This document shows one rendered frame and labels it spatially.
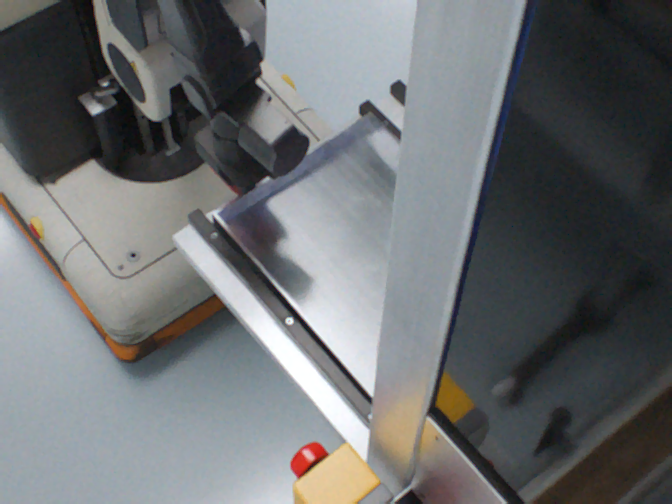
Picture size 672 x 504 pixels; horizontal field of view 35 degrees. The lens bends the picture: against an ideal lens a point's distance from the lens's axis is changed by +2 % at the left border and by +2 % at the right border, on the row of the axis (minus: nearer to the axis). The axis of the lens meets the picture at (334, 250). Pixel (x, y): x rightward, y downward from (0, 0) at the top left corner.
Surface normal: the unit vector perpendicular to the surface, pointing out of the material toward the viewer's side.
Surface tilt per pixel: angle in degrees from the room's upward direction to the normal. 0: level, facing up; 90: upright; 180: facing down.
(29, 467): 0
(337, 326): 0
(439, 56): 90
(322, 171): 0
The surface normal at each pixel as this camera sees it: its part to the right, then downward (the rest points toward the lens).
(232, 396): 0.01, -0.51
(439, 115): -0.78, 0.54
